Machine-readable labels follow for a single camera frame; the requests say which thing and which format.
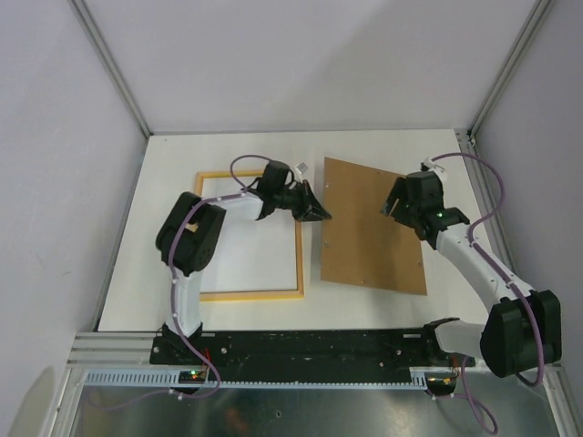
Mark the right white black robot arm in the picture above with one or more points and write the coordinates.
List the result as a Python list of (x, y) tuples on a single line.
[(523, 326)]

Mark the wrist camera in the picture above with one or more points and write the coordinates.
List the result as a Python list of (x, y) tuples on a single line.
[(301, 168), (430, 165)]

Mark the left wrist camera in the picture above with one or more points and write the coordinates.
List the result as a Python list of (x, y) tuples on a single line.
[(301, 168)]

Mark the aluminium corner post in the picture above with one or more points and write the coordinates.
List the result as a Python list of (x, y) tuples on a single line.
[(525, 37), (106, 58)]

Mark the brown cardboard backing board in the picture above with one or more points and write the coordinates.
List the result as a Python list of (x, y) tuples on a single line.
[(361, 246)]

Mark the left aluminium corner post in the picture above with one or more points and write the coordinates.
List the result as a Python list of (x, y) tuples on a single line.
[(106, 58)]

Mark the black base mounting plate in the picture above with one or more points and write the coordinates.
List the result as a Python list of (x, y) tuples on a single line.
[(314, 354)]

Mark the aluminium front rail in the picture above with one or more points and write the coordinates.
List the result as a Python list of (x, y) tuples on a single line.
[(111, 350)]

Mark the white slotted cable duct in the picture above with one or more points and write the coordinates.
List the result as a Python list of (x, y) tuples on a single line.
[(415, 379)]

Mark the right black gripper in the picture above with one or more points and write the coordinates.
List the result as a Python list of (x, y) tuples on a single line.
[(399, 190)]

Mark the printed photo with balloons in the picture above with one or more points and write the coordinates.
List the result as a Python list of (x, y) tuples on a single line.
[(255, 259)]

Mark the yellow wooden picture frame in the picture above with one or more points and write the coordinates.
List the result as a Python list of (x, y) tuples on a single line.
[(298, 273)]

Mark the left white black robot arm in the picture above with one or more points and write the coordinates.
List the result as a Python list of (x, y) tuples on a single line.
[(189, 236)]

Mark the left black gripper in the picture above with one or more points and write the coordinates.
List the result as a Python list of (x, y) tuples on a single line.
[(306, 200)]

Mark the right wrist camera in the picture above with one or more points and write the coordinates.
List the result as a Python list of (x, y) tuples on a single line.
[(430, 165)]

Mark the right aluminium corner post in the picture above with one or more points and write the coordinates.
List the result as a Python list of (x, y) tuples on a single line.
[(525, 37)]

